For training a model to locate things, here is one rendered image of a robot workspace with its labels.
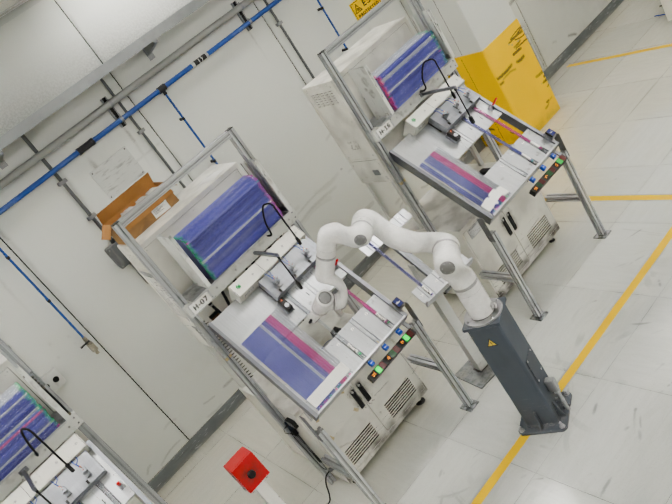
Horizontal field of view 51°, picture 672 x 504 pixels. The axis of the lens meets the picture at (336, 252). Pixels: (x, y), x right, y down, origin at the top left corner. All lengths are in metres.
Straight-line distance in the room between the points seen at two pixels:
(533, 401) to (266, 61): 3.18
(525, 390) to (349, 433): 0.99
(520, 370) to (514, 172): 1.26
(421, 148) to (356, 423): 1.60
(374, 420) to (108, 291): 2.01
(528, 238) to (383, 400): 1.44
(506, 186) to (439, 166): 0.39
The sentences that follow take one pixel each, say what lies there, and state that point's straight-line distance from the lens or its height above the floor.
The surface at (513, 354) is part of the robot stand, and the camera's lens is 3.36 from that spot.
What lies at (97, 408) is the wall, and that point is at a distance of 5.05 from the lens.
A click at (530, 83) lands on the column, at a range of 6.42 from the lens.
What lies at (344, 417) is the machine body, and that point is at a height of 0.38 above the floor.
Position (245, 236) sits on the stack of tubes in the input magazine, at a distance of 3.58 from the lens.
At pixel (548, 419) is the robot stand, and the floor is 0.05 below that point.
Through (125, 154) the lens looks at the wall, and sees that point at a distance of 4.94.
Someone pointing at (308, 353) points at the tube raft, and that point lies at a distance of 3.48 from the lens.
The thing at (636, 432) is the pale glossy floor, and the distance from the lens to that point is 3.51.
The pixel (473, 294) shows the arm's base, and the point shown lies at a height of 0.85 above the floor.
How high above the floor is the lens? 2.55
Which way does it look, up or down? 23 degrees down
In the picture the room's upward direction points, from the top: 35 degrees counter-clockwise
